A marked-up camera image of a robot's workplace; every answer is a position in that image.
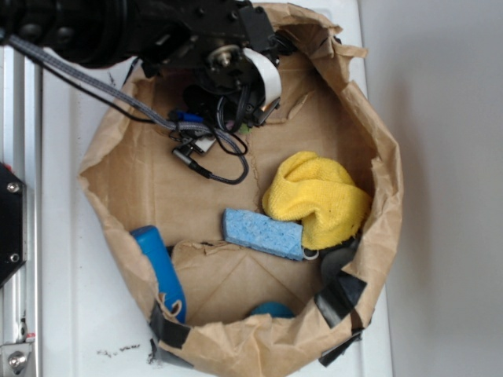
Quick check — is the black metal bracket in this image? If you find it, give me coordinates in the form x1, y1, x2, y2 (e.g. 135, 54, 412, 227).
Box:
0, 163, 27, 287

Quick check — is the blue plastic bottle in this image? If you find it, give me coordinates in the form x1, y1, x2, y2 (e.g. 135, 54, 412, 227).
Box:
130, 225, 187, 323

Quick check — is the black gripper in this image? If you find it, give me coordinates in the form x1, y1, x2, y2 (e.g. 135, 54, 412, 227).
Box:
183, 2, 293, 132

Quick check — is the green plush animal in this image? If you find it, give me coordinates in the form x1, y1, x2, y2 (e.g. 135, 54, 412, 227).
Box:
238, 123, 252, 136

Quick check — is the yellow microfiber cloth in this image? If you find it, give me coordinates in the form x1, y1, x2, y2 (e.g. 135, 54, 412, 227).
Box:
262, 152, 372, 250

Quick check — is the white ribbon cable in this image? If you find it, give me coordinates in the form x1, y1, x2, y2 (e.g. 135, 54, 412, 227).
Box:
242, 46, 283, 104

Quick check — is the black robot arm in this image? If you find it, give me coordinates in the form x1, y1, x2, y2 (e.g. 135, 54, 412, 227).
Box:
1, 1, 282, 126

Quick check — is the blue ball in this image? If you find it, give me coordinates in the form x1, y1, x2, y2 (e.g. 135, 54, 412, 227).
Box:
250, 302, 295, 319

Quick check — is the brown paper bag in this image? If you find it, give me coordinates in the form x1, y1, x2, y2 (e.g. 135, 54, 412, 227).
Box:
79, 3, 403, 376

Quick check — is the grey braided cable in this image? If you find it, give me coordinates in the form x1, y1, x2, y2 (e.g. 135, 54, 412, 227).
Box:
0, 33, 250, 185

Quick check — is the aluminium frame rail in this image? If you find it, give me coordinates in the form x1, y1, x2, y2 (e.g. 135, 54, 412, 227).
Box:
1, 47, 42, 376

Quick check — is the blue sponge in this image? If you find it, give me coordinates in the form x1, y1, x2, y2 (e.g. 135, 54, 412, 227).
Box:
222, 208, 303, 261

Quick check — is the grey curved object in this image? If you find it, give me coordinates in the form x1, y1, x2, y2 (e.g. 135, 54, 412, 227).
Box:
321, 237, 360, 285

